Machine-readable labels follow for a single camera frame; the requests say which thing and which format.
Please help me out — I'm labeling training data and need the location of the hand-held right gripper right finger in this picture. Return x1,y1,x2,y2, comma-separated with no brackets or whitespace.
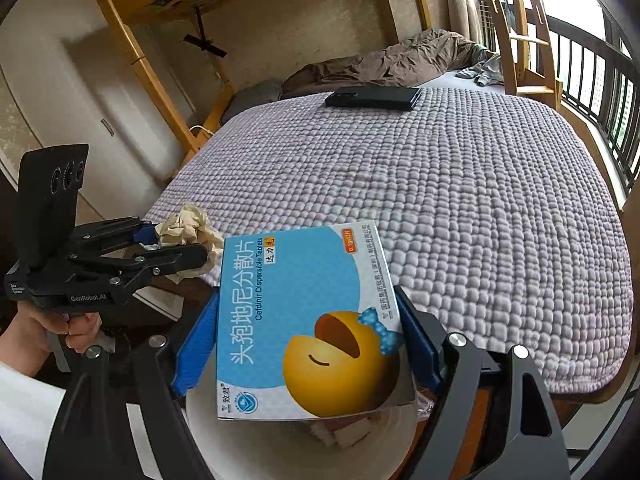
395,285,571,480

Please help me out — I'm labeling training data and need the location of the black wall bracket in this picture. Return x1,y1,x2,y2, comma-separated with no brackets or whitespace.
184,7,228,59

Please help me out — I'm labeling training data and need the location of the grey bed sheet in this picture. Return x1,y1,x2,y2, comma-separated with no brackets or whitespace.
415,70,508,96

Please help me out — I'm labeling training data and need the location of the wooden bunk ladder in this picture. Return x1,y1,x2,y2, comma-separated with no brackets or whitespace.
475,0,561,108

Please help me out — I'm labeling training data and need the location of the blue medicine box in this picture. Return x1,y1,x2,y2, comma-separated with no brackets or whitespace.
216,220,416,422

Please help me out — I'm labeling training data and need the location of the dark window railing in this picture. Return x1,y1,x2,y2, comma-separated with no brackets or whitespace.
545,12,640,186

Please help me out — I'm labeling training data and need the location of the brown duvet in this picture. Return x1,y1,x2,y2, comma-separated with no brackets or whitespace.
280,29,493,101

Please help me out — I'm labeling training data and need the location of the grey window sill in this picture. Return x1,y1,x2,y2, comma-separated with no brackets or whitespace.
555,95,626,211

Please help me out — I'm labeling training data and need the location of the beige curtain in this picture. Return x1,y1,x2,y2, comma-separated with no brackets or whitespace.
447,0,488,53

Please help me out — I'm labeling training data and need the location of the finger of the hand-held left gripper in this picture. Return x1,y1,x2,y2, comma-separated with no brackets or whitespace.
125,217,161,252
120,242,208,287

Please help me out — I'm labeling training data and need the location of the grey clothing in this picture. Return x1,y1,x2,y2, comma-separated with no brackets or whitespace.
455,52,506,87

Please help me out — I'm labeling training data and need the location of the white round bin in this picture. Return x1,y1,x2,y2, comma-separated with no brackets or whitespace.
185,375,418,480

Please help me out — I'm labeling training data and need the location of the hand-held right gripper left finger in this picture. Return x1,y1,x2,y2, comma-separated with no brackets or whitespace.
47,287,221,480

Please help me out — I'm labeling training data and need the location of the dark flat box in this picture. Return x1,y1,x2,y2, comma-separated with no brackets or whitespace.
325,86,421,112

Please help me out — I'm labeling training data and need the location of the wooden bunk bed frame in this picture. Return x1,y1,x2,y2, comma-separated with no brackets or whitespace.
87,0,631,463

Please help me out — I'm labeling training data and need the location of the beige paper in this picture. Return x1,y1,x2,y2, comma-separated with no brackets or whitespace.
155,202,225,283

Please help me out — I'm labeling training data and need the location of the person's left hand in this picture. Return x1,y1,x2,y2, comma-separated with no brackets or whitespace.
0,302,103,378

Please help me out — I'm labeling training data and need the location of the grey pillow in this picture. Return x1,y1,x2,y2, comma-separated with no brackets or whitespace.
225,78,285,121

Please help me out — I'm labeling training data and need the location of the white door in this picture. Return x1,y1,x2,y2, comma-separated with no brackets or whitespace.
65,35,196,176

